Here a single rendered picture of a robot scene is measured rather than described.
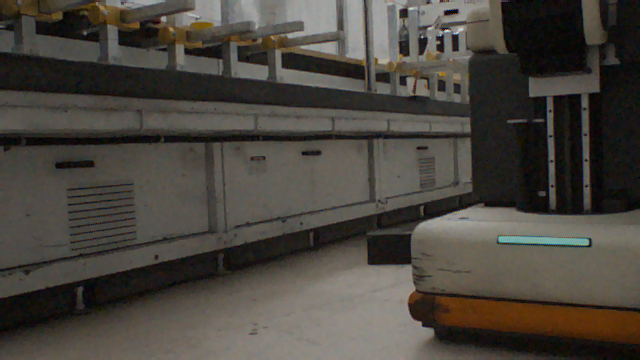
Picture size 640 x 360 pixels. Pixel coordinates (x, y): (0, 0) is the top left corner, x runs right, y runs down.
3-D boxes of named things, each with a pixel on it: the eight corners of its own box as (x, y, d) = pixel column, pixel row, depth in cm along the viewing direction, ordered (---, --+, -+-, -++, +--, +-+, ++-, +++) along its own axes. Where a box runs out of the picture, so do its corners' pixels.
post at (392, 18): (400, 101, 322) (396, 3, 319) (397, 100, 319) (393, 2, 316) (393, 101, 324) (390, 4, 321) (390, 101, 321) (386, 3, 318)
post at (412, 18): (420, 99, 343) (416, 8, 341) (417, 99, 340) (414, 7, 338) (414, 100, 345) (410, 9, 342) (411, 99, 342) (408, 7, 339)
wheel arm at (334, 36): (345, 42, 227) (344, 30, 226) (340, 41, 224) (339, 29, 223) (246, 56, 249) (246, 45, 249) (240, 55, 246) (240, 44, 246)
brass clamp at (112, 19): (141, 28, 178) (140, 10, 177) (102, 22, 166) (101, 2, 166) (126, 31, 181) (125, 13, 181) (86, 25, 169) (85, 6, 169)
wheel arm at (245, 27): (257, 35, 184) (256, 20, 184) (249, 33, 181) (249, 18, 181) (149, 53, 207) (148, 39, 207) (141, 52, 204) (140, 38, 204)
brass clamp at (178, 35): (203, 46, 199) (203, 30, 199) (172, 41, 188) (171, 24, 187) (188, 49, 202) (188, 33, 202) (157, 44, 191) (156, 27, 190)
